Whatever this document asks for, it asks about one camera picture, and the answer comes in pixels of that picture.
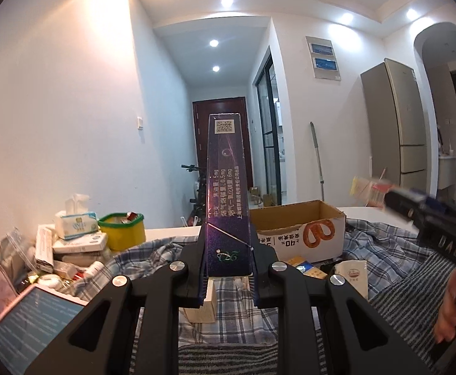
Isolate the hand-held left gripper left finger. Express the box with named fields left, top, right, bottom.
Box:
left=24, top=222, right=213, bottom=375

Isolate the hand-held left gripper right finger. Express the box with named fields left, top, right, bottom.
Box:
left=250, top=222, right=432, bottom=375

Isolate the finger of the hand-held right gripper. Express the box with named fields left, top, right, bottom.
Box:
left=384, top=187, right=441, bottom=219

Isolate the red and yellow pack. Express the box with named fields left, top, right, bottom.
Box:
left=351, top=176, right=396, bottom=208

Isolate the small beige box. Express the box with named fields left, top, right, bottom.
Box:
left=184, top=277, right=251, bottom=323

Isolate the yellow cigarette pack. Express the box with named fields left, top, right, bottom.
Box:
left=286, top=257, right=328, bottom=280

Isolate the dark purple slim box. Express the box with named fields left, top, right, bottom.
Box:
left=202, top=113, right=254, bottom=278

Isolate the white soft pack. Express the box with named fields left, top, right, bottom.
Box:
left=334, top=260, right=369, bottom=301

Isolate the person's right hand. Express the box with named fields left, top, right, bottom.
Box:
left=434, top=269, right=456, bottom=344

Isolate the wooden stick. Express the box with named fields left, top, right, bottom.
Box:
left=366, top=168, right=389, bottom=204

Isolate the blue plaid cloth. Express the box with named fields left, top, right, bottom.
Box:
left=72, top=207, right=424, bottom=346

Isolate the white bathroom vanity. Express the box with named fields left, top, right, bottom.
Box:
left=438, top=152, right=456, bottom=190

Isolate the beige refrigerator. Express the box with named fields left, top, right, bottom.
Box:
left=360, top=58, right=428, bottom=200

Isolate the black bicycle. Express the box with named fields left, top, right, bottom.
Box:
left=181, top=163, right=207, bottom=227

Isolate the yellow container with green rim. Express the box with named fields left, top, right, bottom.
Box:
left=97, top=212, right=146, bottom=251

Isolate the grey striped cloth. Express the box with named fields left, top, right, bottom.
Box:
left=177, top=250, right=456, bottom=375

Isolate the white pill bottle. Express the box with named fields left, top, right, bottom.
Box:
left=83, top=262, right=106, bottom=278

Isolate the white and blue flat box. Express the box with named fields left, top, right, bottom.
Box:
left=52, top=232, right=108, bottom=254

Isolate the tissue pack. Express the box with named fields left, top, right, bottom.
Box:
left=54, top=194, right=99, bottom=240

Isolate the small white device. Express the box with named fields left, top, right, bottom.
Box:
left=37, top=274, right=62, bottom=288

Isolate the black framed glass door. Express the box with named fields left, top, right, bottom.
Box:
left=252, top=46, right=287, bottom=207

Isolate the dark red door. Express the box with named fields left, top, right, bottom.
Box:
left=192, top=97, right=254, bottom=192

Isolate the tall white box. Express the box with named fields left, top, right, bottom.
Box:
left=34, top=224, right=57, bottom=274

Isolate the tablet in pink case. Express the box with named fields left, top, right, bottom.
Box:
left=0, top=283, right=90, bottom=375

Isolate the clear zip bag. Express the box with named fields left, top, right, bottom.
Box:
left=0, top=227, right=37, bottom=282

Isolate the grey mop handle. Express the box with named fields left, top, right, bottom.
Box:
left=310, top=122, right=326, bottom=202

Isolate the wall electrical panel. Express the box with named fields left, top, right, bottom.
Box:
left=305, top=36, right=341, bottom=82

